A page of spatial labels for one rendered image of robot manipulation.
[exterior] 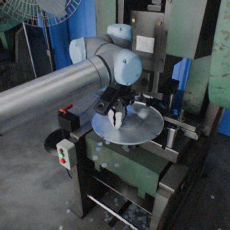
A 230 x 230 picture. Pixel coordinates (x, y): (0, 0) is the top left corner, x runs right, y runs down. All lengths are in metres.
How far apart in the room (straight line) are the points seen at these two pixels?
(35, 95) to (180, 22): 0.47
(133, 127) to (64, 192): 0.94
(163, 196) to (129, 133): 0.26
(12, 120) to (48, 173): 1.35
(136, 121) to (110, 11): 0.41
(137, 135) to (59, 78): 0.43
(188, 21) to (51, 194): 1.36
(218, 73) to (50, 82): 0.32
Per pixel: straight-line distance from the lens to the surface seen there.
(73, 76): 0.43
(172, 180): 0.83
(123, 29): 0.62
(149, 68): 0.82
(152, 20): 0.78
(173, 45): 0.71
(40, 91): 0.41
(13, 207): 1.64
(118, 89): 0.67
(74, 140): 1.01
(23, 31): 2.22
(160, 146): 0.86
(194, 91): 1.06
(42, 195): 1.62
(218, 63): 0.43
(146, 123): 0.83
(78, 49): 0.56
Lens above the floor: 1.26
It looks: 34 degrees down
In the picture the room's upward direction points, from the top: straight up
